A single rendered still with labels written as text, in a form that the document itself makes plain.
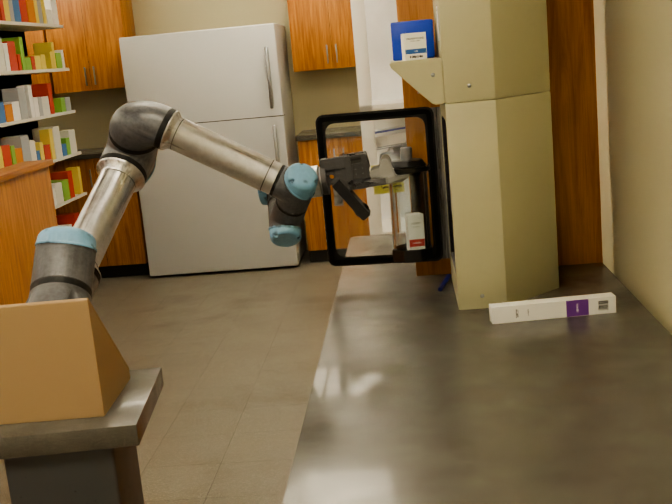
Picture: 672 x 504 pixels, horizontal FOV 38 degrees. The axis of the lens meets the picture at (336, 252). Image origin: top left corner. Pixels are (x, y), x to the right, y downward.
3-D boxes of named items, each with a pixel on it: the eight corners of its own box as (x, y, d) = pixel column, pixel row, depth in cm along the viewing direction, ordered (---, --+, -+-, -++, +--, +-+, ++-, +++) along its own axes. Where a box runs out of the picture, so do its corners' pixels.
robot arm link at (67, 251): (29, 272, 180) (37, 212, 187) (28, 307, 191) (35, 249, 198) (95, 278, 183) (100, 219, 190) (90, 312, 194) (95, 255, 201)
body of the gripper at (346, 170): (368, 153, 225) (317, 161, 226) (374, 189, 227) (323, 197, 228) (369, 150, 233) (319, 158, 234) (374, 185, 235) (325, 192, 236)
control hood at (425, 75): (439, 97, 244) (436, 56, 242) (445, 104, 212) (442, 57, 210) (393, 101, 244) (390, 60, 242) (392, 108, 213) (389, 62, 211)
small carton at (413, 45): (423, 58, 224) (421, 32, 223) (427, 58, 219) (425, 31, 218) (402, 60, 224) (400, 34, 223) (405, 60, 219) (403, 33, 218)
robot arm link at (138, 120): (128, 71, 214) (328, 164, 216) (123, 103, 223) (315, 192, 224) (103, 104, 207) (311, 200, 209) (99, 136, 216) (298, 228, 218)
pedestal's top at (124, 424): (-45, 464, 168) (-48, 442, 168) (9, 400, 200) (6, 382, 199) (139, 445, 169) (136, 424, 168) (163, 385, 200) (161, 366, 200)
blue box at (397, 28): (433, 57, 240) (431, 19, 238) (435, 57, 230) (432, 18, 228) (393, 60, 240) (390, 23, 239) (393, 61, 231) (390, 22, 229)
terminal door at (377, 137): (443, 260, 251) (433, 105, 243) (328, 266, 256) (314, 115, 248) (444, 260, 251) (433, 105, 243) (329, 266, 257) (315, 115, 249)
